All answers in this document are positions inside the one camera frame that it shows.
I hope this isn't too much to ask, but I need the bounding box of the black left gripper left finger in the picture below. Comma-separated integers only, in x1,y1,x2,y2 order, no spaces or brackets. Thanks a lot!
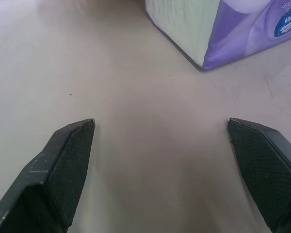
0,118,96,233

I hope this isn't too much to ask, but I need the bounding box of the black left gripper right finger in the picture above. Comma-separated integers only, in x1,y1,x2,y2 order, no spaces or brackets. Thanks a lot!
226,117,291,233

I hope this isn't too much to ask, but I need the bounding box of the purple tissue pack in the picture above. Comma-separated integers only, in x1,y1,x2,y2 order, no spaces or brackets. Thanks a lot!
144,0,291,71

